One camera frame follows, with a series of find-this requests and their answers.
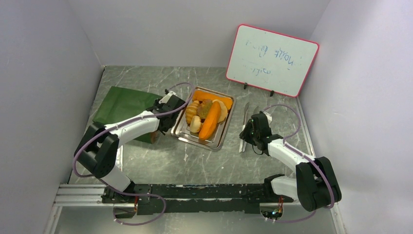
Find metal tongs white handles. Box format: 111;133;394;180
239;102;260;153

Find small round fake bun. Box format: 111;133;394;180
189;116;203;133

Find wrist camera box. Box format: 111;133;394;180
263;112;272;125
158;91;177;104

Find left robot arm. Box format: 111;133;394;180
73;91;188;203

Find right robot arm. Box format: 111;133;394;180
240;112;342;212

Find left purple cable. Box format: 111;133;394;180
72;82;168;226

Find brown bread slice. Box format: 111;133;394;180
197;99;213;119

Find aluminium frame rail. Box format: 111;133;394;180
55;184;297;206

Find black base beam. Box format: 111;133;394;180
101;178;293;215

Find clear plastic packet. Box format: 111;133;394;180
115;146;123;171

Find orange fake baguette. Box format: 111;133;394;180
198;101;221;140

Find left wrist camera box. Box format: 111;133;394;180
158;91;177;104

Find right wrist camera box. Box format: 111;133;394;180
263;112;272;125

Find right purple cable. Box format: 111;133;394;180
258;104;336;224

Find fake croissant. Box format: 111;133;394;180
185;100;200;124

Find green paper bag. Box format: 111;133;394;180
93;86;161;125

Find purple cable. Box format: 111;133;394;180
258;104;336;224
72;82;168;226

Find red framed whiteboard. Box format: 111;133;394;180
226;24;319;98

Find braided fake bread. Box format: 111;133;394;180
192;90;233;110

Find pale crescent fake bread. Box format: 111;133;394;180
212;99;228;123

